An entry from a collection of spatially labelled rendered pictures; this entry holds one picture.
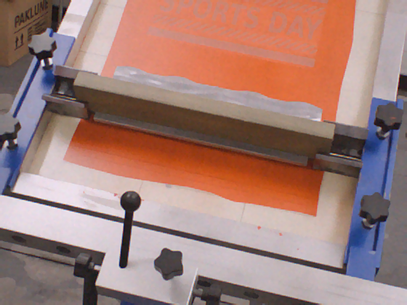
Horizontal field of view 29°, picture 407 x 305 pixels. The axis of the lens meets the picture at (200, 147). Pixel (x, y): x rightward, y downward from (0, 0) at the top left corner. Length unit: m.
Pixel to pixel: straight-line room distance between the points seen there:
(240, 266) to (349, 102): 0.40
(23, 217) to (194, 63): 0.43
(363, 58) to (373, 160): 0.24
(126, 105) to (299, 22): 0.38
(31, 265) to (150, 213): 1.85
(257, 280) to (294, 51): 0.48
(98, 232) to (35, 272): 1.86
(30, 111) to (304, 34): 0.50
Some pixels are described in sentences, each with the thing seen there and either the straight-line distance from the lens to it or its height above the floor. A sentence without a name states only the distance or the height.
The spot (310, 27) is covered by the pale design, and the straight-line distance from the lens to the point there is 1.44.
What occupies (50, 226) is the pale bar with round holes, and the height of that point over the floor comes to 1.15.
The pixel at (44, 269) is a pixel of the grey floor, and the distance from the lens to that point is 2.98.
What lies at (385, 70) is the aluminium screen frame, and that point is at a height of 1.34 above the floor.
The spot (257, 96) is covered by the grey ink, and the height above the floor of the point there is 1.27.
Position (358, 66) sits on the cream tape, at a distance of 1.39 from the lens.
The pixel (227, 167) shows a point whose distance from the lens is 1.26.
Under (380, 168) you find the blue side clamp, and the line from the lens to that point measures 1.23.
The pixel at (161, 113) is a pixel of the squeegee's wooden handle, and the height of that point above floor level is 1.27.
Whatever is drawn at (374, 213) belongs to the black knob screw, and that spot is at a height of 1.23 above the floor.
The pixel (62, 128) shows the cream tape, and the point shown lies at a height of 1.19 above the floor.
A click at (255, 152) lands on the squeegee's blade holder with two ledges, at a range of 1.23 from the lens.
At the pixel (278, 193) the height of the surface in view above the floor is 1.17.
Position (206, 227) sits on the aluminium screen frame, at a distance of 1.17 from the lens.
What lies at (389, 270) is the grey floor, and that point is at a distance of 3.31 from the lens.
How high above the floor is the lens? 1.78
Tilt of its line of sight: 27 degrees down
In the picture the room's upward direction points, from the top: 8 degrees clockwise
